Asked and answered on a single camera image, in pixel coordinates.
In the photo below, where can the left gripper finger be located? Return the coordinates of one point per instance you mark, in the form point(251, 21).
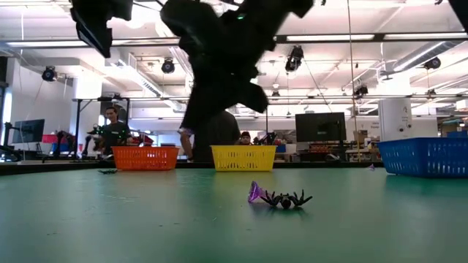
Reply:
point(91, 34)
point(106, 34)

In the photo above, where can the slanted silver air duct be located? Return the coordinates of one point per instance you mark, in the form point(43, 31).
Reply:
point(417, 58)

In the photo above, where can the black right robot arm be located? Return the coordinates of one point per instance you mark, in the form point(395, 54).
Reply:
point(278, 14)

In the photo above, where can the person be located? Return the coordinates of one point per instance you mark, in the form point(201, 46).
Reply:
point(219, 142)
point(115, 133)
point(245, 138)

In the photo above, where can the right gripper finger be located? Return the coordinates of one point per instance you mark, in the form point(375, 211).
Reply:
point(195, 109)
point(215, 113)

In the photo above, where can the blue background bin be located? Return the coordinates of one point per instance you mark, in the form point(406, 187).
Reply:
point(459, 134)

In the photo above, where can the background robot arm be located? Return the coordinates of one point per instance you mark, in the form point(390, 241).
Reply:
point(62, 140)

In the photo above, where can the black ceiling camera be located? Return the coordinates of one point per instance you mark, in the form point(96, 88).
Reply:
point(168, 66)
point(433, 63)
point(362, 90)
point(295, 58)
point(48, 74)

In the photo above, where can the black background rig frame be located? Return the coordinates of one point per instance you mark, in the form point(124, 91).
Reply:
point(266, 124)
point(77, 124)

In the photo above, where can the dark computer monitor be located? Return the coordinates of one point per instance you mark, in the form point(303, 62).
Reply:
point(29, 130)

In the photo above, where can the green table mat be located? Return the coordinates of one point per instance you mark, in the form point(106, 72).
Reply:
point(146, 226)

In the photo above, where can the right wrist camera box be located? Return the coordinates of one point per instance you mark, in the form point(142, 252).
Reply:
point(190, 22)

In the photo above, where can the red bin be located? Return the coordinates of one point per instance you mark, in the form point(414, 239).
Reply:
point(47, 139)

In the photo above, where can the black toy spider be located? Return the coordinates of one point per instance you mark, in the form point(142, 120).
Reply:
point(287, 200)
point(108, 171)

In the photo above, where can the white pillar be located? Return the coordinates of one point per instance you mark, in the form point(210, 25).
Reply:
point(395, 120)

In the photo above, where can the yellow plastic basket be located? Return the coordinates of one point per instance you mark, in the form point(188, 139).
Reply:
point(243, 158)

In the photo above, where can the blue plastic basket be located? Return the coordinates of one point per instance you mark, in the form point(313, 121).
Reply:
point(424, 157)

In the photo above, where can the large black monitor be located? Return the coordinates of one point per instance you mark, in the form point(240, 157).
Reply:
point(320, 128)

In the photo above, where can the black aluminium table frame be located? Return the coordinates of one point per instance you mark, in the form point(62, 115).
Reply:
point(55, 167)

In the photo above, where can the orange plastic basket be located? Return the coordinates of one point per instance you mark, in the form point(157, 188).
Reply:
point(146, 159)

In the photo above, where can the overhead light bar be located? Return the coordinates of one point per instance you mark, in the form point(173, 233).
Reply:
point(347, 37)

